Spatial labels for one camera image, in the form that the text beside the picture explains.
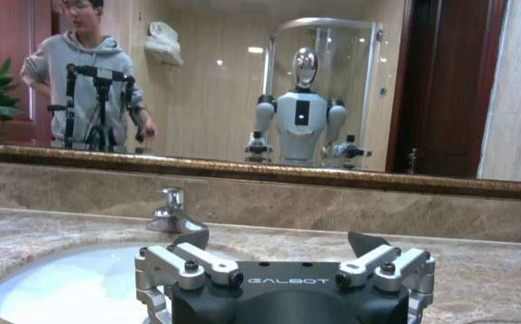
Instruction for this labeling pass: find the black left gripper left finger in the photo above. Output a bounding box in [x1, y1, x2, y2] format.
[134, 230, 246, 324]

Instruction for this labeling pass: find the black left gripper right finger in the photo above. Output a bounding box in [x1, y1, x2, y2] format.
[337, 231, 437, 324]

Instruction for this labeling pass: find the chrome sink faucet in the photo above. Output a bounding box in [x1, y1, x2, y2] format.
[146, 186, 210, 234]

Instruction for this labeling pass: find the white ceramic sink basin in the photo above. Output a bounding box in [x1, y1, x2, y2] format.
[0, 243, 234, 324]

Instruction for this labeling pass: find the black tripod rig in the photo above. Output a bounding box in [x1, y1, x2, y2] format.
[46, 63, 150, 153]

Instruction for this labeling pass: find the white hanging towel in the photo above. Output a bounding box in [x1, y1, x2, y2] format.
[145, 21, 185, 68]

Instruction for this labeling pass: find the person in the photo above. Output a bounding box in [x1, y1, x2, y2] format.
[19, 0, 159, 151]

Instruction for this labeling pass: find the gold framed wall mirror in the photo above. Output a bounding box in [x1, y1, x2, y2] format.
[0, 0, 521, 200]

